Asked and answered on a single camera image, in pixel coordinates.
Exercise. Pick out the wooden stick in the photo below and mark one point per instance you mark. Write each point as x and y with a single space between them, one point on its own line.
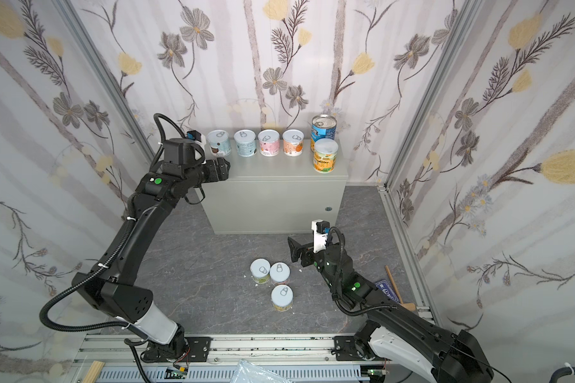
409 306

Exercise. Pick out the wooden block left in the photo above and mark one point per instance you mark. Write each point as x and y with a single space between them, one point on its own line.
94 372

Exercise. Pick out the white slotted cable duct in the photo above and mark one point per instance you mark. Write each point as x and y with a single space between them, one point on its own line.
304 373

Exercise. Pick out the white lid can blue label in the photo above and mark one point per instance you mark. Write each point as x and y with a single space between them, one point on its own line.
219 143

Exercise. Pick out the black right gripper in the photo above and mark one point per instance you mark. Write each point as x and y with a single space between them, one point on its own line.
307 256

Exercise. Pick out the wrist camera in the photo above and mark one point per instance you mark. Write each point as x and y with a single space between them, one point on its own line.
198 137
320 230

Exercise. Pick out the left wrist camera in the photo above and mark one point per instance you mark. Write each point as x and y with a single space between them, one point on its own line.
198 137

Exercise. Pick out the white lid can green label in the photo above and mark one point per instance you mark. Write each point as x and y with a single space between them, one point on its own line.
260 270

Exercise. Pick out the blue card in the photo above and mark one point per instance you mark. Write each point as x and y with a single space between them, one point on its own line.
387 289

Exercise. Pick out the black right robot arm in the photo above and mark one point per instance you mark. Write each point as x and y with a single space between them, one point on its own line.
391 331

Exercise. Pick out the white lid can orange label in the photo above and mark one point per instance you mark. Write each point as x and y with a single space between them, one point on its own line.
293 142

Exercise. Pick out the large blue labelled can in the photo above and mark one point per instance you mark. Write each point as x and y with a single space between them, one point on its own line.
322 126

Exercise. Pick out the plastic lid can yellow label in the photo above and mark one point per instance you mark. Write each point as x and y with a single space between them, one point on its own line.
324 155

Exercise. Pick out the white lid can beige label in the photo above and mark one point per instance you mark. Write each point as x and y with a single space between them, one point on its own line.
280 273

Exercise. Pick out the clear plastic bag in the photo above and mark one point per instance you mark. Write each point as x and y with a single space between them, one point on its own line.
246 372

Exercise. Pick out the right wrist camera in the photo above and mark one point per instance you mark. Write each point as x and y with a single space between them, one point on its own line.
320 230

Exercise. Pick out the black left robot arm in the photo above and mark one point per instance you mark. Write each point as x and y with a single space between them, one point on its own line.
178 167

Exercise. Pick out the grey metal cabinet box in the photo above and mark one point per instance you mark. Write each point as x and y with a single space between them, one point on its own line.
274 195

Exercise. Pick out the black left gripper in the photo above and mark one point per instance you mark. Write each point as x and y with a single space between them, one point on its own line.
216 170

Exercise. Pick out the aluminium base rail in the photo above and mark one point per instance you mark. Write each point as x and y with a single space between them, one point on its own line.
227 350

